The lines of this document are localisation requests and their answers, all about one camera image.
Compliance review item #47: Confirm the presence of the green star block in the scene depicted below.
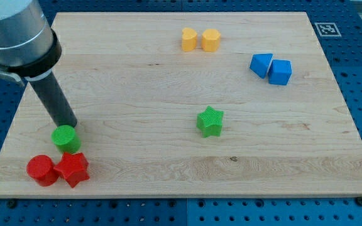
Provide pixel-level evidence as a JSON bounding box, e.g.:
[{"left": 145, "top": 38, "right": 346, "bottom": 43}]
[{"left": 196, "top": 105, "right": 224, "bottom": 137}]

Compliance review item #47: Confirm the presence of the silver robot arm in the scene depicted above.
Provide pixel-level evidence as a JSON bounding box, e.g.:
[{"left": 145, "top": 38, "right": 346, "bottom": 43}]
[{"left": 0, "top": 0, "right": 62, "bottom": 85}]

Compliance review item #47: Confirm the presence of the red star block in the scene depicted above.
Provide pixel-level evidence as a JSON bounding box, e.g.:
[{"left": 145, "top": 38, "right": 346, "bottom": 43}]
[{"left": 53, "top": 153, "right": 90, "bottom": 188}]

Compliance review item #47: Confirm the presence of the wooden board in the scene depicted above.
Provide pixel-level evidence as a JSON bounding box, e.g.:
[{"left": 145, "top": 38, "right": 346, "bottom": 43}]
[{"left": 0, "top": 12, "right": 362, "bottom": 199}]

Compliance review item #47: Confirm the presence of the yellow hexagon block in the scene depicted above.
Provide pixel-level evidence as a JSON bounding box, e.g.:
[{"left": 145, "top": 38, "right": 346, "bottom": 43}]
[{"left": 201, "top": 29, "right": 221, "bottom": 52}]

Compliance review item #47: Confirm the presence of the yellow heart block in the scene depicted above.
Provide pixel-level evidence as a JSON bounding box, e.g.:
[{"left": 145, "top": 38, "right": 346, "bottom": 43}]
[{"left": 181, "top": 28, "right": 197, "bottom": 51}]

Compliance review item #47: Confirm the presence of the blue triangle block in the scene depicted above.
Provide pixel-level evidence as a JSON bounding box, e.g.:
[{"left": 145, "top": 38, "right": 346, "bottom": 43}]
[{"left": 249, "top": 53, "right": 273, "bottom": 78}]

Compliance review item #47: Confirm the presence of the blue cube block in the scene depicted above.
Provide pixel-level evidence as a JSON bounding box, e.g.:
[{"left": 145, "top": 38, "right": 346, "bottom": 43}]
[{"left": 268, "top": 60, "right": 292, "bottom": 85}]

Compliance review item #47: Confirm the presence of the green cylinder block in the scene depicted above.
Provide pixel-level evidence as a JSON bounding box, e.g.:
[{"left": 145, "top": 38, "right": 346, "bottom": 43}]
[{"left": 51, "top": 125, "right": 81, "bottom": 154}]

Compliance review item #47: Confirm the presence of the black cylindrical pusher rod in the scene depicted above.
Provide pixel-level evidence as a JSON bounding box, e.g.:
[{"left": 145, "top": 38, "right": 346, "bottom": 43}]
[{"left": 28, "top": 71, "right": 77, "bottom": 127}]

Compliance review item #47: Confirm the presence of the red cylinder block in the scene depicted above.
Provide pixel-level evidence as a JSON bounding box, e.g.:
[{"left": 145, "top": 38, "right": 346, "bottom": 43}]
[{"left": 26, "top": 155, "right": 58, "bottom": 186}]

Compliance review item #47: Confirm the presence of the white fiducial marker tag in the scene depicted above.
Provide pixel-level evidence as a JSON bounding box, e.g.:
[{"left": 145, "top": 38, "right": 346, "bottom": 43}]
[{"left": 315, "top": 22, "right": 341, "bottom": 37}]

